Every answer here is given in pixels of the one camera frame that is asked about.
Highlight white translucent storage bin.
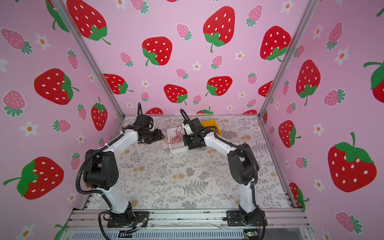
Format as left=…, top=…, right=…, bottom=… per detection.
left=166, top=126, right=188, bottom=155

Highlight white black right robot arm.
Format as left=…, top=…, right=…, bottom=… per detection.
left=180, top=109, right=267, bottom=228

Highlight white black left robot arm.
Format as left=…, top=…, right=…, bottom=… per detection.
left=76, top=103, right=165, bottom=227

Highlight yellow plastic storage bin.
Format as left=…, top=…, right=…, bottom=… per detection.
left=201, top=120, right=222, bottom=137

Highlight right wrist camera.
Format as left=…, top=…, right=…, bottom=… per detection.
left=183, top=124, right=194, bottom=136

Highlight aluminium left corner post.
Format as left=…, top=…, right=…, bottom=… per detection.
left=52, top=0, right=125, bottom=119

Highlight aluminium corner post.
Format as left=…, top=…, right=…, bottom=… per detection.
left=259, top=0, right=320, bottom=120
left=52, top=0, right=125, bottom=119

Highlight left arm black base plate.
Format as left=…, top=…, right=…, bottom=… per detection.
left=107, top=211, right=150, bottom=229

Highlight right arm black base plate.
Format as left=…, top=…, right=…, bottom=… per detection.
left=223, top=210, right=268, bottom=227

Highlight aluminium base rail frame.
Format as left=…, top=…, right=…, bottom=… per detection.
left=56, top=209, right=316, bottom=240

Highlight aluminium right corner post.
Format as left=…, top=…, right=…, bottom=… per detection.
left=259, top=0, right=320, bottom=120

